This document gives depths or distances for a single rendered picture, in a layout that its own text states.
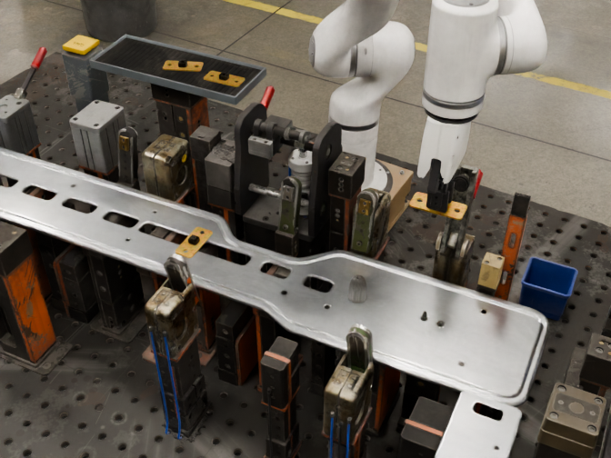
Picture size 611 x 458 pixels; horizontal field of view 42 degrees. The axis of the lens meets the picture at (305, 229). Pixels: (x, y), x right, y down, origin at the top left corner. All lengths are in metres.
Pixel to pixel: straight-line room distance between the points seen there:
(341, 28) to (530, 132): 2.20
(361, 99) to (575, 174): 1.88
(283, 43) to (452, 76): 3.36
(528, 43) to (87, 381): 1.13
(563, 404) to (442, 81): 0.51
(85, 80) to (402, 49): 0.73
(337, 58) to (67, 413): 0.92
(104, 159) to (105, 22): 2.74
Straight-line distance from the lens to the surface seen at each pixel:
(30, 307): 1.72
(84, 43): 1.95
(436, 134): 1.12
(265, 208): 1.69
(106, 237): 1.61
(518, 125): 3.83
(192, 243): 1.55
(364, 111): 1.84
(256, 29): 4.56
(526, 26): 1.10
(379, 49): 1.78
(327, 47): 1.74
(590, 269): 2.06
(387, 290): 1.46
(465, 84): 1.09
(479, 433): 1.28
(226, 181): 1.65
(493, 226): 2.10
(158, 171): 1.68
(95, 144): 1.75
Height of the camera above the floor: 2.02
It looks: 40 degrees down
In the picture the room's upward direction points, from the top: straight up
